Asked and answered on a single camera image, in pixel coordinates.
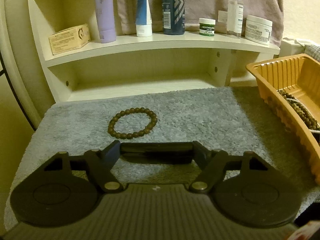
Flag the white pearl necklace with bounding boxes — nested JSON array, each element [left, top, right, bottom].
[[285, 97, 320, 134]]

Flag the orange plastic tray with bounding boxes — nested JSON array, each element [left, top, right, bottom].
[[246, 54, 319, 184]]

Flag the grey fluffy mat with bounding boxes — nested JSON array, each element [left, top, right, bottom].
[[3, 87, 320, 231]]

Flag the cream wooden shelf unit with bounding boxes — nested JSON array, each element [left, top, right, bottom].
[[28, 0, 280, 102]]

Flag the small cardboard box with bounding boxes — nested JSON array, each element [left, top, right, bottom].
[[49, 24, 91, 55]]

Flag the small green label jar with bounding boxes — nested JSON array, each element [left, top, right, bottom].
[[199, 18, 215, 36]]

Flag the white quilted pillow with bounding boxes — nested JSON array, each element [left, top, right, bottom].
[[279, 37, 319, 57]]

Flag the white cream jar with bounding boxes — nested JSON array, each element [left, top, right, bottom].
[[245, 15, 273, 45]]

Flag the clear spray bottle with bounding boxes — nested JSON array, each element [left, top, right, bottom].
[[227, 0, 244, 38]]

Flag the white blue tube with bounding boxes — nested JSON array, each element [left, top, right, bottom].
[[136, 0, 152, 37]]

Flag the grey woven pillow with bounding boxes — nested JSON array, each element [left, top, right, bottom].
[[304, 44, 320, 62]]

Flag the pink hanging towel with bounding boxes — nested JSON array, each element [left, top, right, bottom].
[[117, 0, 284, 46]]

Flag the lavender tube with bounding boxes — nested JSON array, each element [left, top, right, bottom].
[[94, 0, 116, 43]]

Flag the dark blue spray bottle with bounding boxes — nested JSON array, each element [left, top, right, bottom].
[[162, 0, 185, 35]]

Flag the dark bead bracelet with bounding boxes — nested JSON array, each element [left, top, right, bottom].
[[107, 107, 158, 140]]

